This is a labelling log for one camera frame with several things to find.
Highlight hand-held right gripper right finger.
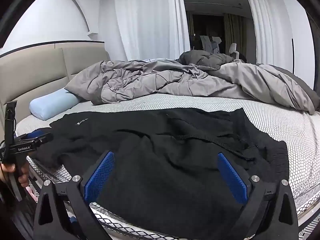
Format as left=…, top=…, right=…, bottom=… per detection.
left=217, top=152, right=299, bottom=240

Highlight person's left hand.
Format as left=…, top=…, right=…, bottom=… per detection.
left=0, top=160, right=30, bottom=188

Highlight grey clothes on rack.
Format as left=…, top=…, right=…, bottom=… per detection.
left=199, top=35, right=222, bottom=54

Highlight beige padded headboard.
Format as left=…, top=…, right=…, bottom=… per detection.
left=0, top=41, right=110, bottom=123

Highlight narrow white curtain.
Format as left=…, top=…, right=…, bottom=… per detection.
left=244, top=0, right=293, bottom=65

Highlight bed with honeycomb sheet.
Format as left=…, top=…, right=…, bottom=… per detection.
left=15, top=92, right=320, bottom=240

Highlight wide white curtain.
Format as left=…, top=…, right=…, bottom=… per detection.
left=99, top=0, right=190, bottom=62

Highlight beige curtain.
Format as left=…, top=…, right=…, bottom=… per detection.
left=223, top=13, right=253, bottom=55

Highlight grey duvet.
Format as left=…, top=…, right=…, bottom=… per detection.
left=64, top=50, right=316, bottom=115

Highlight black pants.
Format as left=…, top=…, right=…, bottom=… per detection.
left=32, top=107, right=290, bottom=240

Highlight light blue pillow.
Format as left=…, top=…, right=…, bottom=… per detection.
left=29, top=89, right=82, bottom=121

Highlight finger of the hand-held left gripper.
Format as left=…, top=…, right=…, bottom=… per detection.
left=31, top=133, right=54, bottom=148
left=19, top=128, right=52, bottom=142

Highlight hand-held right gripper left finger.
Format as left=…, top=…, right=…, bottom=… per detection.
left=33, top=151, right=116, bottom=240

